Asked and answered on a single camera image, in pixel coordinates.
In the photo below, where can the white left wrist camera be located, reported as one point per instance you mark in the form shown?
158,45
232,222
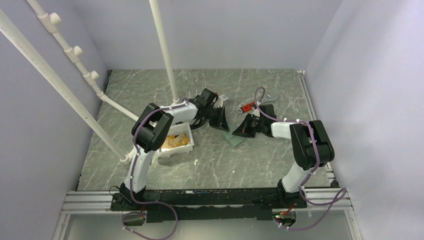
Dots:
220,101

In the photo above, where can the red handled adjustable wrench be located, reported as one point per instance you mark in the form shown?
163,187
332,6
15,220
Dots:
248,107

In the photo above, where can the aluminium extrusion frame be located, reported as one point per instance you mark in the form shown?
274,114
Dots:
81,203

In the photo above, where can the clear plastic tray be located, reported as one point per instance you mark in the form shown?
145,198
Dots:
179,140

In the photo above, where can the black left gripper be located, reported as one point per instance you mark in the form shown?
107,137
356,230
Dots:
221,121

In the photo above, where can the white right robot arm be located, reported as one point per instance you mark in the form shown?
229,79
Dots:
311,145

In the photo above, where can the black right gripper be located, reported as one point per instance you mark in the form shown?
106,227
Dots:
244,130

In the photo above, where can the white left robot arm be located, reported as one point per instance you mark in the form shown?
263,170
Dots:
151,129

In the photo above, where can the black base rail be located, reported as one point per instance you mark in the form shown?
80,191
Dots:
208,204

